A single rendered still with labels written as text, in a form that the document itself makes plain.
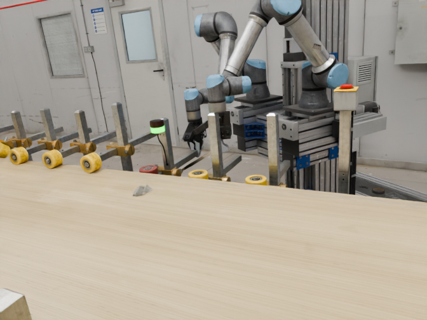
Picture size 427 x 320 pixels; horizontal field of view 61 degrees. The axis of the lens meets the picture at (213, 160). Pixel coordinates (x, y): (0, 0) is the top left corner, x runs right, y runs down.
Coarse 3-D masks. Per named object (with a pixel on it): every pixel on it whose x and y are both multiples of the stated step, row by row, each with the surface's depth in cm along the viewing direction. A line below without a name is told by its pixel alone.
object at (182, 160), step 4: (188, 152) 190; (192, 152) 190; (196, 152) 193; (184, 156) 185; (188, 156) 185; (192, 156) 189; (176, 160) 180; (180, 160) 179; (184, 160) 182; (188, 160) 186; (176, 164) 176; (180, 164) 179; (160, 172) 165
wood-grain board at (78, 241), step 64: (0, 192) 148; (64, 192) 141; (128, 192) 136; (192, 192) 130; (256, 192) 125; (320, 192) 121; (0, 256) 101; (64, 256) 98; (128, 256) 95; (192, 256) 92; (256, 256) 90; (320, 256) 87; (384, 256) 85
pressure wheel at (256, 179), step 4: (252, 176) 138; (256, 176) 138; (260, 176) 138; (248, 180) 134; (252, 180) 134; (256, 180) 134; (260, 180) 133; (264, 180) 133; (256, 184) 132; (260, 184) 132; (264, 184) 134
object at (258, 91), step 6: (252, 84) 223; (258, 84) 221; (264, 84) 223; (252, 90) 223; (258, 90) 222; (264, 90) 223; (246, 96) 228; (252, 96) 223; (258, 96) 222; (264, 96) 223
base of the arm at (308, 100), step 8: (304, 88) 182; (312, 88) 180; (320, 88) 180; (304, 96) 183; (312, 96) 181; (320, 96) 180; (304, 104) 183; (312, 104) 180; (320, 104) 180; (328, 104) 183
